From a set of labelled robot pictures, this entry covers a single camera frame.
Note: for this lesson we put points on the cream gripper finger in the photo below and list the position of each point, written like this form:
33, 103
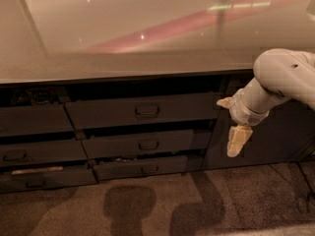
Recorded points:
225, 102
238, 136

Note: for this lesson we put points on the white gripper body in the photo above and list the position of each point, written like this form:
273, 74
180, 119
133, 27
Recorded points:
243, 112

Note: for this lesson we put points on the dark drawer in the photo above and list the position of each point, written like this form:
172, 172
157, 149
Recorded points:
32, 120
42, 152
67, 177
117, 112
146, 143
147, 167

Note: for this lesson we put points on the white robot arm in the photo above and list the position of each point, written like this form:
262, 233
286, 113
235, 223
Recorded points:
279, 76

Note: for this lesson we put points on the dark cabinet door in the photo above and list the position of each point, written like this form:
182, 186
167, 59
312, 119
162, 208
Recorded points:
283, 136

